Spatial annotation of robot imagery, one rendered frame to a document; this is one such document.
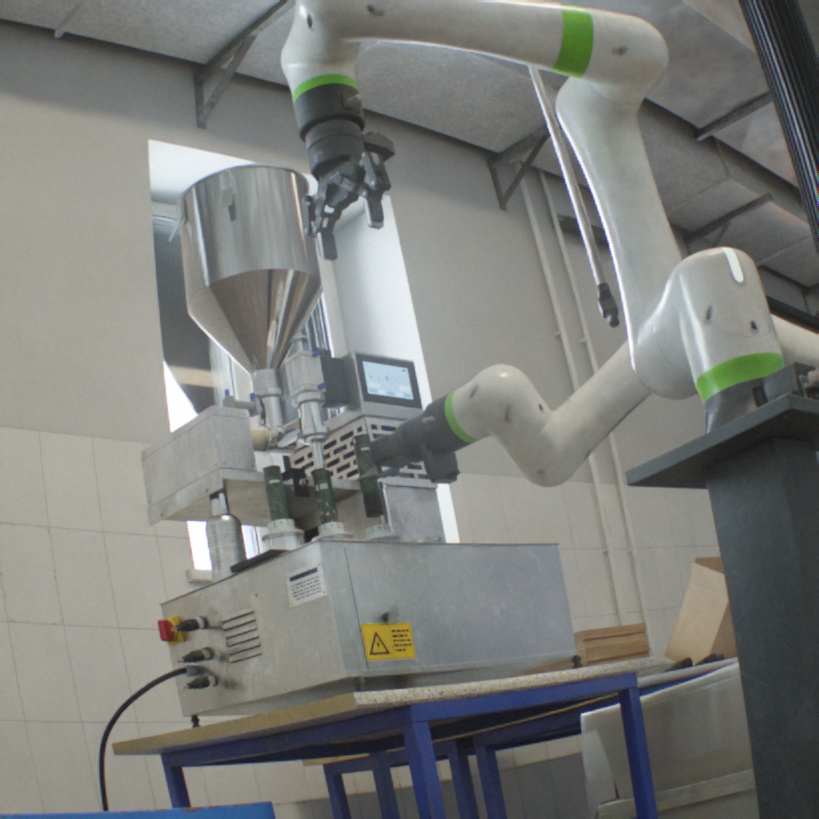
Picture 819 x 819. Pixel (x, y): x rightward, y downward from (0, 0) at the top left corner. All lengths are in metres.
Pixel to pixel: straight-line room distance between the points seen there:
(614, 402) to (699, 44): 3.59
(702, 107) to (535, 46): 4.41
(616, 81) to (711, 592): 2.19
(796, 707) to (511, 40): 0.95
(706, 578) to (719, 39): 2.78
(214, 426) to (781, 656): 1.20
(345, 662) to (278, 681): 0.17
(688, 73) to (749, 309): 4.25
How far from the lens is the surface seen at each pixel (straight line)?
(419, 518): 2.41
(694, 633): 3.65
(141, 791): 3.54
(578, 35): 1.65
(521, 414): 2.02
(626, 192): 1.73
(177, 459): 2.30
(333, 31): 1.60
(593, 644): 3.72
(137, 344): 4.01
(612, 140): 1.77
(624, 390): 2.08
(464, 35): 1.63
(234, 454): 2.21
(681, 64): 5.62
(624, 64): 1.68
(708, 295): 1.50
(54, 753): 3.41
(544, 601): 2.27
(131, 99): 4.52
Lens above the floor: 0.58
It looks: 18 degrees up
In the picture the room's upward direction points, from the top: 11 degrees counter-clockwise
